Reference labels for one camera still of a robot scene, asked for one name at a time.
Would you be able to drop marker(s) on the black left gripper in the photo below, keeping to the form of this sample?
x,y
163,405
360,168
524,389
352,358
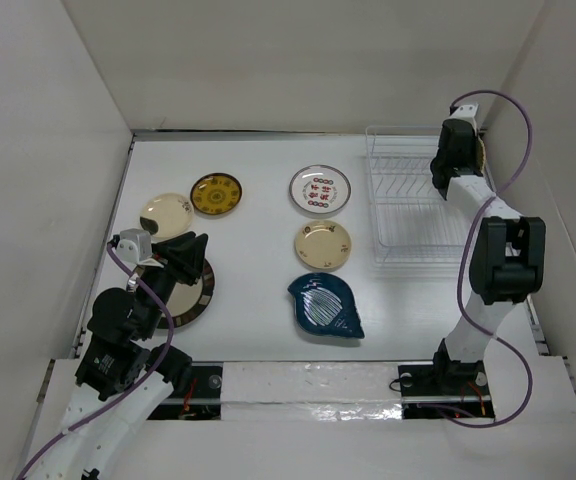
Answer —
x,y
183,253

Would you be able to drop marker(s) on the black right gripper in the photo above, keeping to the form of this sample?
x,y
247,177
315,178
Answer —
x,y
473,160

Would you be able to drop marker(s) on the round bamboo woven plate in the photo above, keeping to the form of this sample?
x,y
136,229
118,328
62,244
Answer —
x,y
481,156

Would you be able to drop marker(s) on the beige plate with dark rim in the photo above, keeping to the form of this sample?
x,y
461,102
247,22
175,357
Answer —
x,y
187,303

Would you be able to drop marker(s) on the yellow brown patterned plate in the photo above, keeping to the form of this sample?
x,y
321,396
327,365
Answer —
x,y
216,194

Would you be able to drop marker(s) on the white plate with red characters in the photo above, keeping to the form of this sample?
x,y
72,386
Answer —
x,y
320,189

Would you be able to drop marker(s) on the cream plate with floral marks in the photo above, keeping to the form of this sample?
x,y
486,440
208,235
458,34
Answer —
x,y
323,245

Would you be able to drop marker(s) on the dark blue leaf-shaped plate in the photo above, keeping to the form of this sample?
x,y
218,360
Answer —
x,y
325,306

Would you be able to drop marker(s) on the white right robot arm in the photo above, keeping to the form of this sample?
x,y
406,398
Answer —
x,y
502,260

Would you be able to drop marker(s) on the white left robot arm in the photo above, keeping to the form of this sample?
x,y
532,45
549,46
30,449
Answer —
x,y
130,364

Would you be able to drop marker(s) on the pale cream glossy plate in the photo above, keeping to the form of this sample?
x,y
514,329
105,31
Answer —
x,y
167,215

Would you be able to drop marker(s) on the white wire dish rack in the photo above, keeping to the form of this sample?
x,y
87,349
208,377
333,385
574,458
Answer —
x,y
413,226

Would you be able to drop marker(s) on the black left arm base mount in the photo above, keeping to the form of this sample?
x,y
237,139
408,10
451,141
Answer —
x,y
198,399

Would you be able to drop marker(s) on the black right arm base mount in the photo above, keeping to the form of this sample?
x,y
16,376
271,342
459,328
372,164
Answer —
x,y
423,396

